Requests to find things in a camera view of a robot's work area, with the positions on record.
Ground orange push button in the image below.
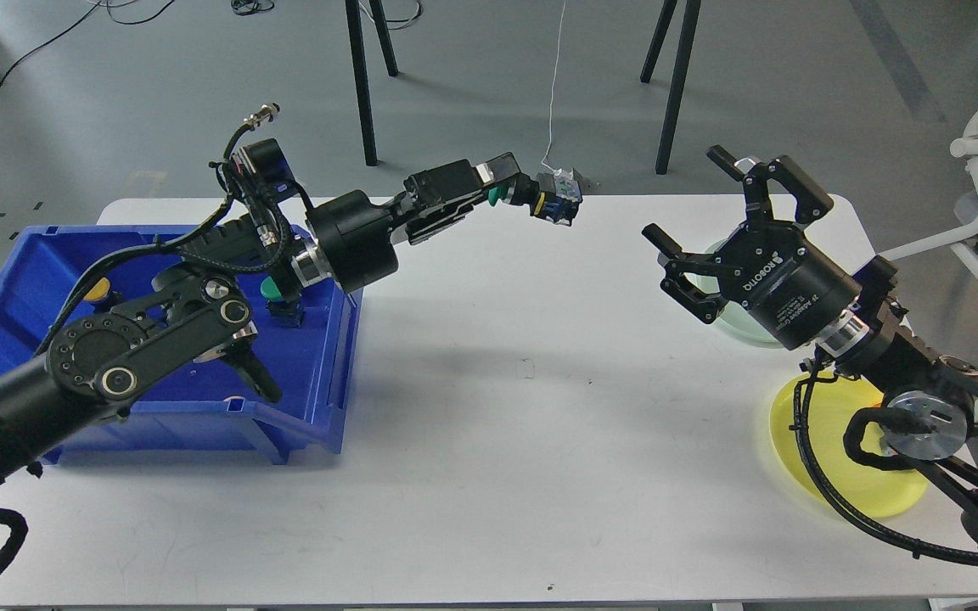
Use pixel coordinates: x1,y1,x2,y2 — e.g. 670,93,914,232
81,276,114,305

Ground yellow plate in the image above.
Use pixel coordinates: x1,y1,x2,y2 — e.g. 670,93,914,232
768,374,928,519

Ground white cable with charger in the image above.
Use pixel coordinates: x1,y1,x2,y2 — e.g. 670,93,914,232
542,0,579,175

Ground black stand legs right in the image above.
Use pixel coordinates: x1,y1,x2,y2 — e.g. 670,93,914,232
639,1,702,177

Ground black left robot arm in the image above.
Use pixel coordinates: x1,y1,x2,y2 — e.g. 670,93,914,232
0,104,543,575

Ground small green push button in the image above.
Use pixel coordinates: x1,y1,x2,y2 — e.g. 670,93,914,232
488,170,587,226

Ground light green plate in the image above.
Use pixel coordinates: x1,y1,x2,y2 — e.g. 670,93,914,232
695,238,784,350

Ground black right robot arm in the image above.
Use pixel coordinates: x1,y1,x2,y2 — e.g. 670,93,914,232
642,144,978,566

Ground black stand legs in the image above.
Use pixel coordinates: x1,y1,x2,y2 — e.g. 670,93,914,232
343,1,399,167
639,1,702,177

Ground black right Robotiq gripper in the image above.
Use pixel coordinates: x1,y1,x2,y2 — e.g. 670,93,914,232
642,144,863,352

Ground black stand legs left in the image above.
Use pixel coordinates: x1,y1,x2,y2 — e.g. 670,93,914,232
343,1,399,167

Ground black floor cable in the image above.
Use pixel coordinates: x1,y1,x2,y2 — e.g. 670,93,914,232
0,0,177,138

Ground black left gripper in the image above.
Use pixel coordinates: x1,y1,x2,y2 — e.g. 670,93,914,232
289,152,521,294

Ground blue plastic bin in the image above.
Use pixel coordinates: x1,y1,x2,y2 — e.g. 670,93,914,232
0,225,362,464

